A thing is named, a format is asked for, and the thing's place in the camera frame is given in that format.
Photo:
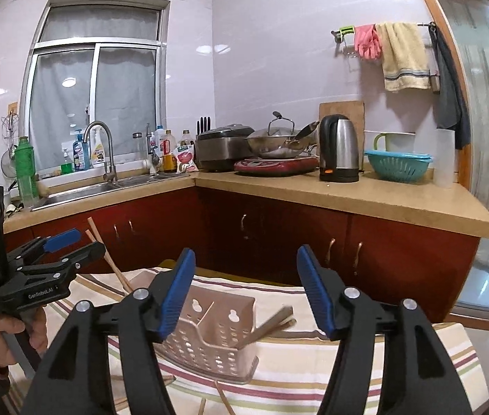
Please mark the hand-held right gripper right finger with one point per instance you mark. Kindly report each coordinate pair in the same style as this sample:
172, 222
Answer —
313, 294

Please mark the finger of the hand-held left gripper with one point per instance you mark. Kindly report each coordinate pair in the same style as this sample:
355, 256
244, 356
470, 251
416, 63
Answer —
65, 240
89, 253

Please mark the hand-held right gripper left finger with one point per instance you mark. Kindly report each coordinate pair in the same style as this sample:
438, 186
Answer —
179, 294

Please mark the bunch of wooden chopsticks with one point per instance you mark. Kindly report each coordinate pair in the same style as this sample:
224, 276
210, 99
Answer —
270, 322

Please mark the pink perforated chopstick holder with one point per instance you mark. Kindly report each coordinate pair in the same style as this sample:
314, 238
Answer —
209, 346

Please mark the stainless steel sink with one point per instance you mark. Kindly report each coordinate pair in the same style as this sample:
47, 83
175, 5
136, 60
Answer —
80, 192

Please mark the green soap pump bottle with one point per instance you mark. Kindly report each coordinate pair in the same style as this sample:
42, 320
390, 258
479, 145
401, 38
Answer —
67, 165

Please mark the green thermos flask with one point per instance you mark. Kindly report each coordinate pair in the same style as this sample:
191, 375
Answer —
26, 173

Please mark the striped tablecloth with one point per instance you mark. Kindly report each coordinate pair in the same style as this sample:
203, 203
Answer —
313, 376

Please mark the hanging mesh skimmer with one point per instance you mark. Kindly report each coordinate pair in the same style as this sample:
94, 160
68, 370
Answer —
9, 164

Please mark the blue dish soap bottle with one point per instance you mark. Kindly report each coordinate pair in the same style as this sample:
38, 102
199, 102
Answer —
79, 153

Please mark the steel kitchen faucet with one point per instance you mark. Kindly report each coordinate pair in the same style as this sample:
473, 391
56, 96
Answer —
108, 160

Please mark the white spray bottle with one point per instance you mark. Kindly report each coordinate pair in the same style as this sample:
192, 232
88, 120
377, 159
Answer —
98, 151

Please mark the beige kitchen countertop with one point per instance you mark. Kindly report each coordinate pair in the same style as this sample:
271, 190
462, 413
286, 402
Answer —
356, 199

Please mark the glass jar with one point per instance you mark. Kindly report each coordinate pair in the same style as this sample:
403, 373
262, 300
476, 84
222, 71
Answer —
137, 145

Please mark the oil bottle with red label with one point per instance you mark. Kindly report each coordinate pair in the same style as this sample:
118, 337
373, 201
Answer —
168, 155

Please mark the white plastic bottle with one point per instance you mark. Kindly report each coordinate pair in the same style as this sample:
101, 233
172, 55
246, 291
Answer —
156, 138

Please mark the red induction cooker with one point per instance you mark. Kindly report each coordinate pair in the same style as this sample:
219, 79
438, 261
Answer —
270, 166

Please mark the steel electric kettle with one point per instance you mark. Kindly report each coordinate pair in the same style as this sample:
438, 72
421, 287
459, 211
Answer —
339, 147

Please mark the dark-capped sauce bottle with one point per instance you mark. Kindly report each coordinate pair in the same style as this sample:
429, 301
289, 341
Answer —
186, 138

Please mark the silver rice cooker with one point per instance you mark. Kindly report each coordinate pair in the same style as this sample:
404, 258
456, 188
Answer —
222, 149

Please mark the teal plastic colander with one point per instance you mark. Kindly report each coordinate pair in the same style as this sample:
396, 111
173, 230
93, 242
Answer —
395, 166

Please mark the steel wok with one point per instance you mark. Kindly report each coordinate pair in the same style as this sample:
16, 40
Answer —
274, 147

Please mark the glass wok lid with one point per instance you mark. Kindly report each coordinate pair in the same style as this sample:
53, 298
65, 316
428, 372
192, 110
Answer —
281, 127

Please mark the knife block with knives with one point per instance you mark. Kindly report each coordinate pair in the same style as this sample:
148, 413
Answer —
203, 125

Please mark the translucent plastic container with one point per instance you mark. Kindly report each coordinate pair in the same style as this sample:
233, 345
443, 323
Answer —
445, 160

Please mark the wooden cutting board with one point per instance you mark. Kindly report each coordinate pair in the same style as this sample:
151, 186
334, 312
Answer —
356, 110

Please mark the frosted sliding glass door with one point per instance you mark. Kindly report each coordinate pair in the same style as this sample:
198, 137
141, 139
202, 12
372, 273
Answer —
486, 138

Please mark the grey hanging cloth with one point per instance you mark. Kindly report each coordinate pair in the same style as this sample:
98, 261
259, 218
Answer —
449, 95

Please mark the yellow towel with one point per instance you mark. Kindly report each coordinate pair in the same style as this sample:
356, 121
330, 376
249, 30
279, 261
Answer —
402, 56

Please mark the pink rubber gloves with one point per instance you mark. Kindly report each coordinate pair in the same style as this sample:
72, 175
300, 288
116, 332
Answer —
367, 41

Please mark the green clip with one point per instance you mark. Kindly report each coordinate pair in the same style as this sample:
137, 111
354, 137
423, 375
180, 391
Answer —
346, 30

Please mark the aluminium frame window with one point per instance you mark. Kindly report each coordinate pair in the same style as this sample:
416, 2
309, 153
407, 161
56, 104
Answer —
76, 95

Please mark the metal towel rail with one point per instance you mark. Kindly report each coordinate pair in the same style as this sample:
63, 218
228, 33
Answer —
343, 45

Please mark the wooden door frame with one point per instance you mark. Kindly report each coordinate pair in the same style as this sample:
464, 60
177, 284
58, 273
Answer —
438, 13

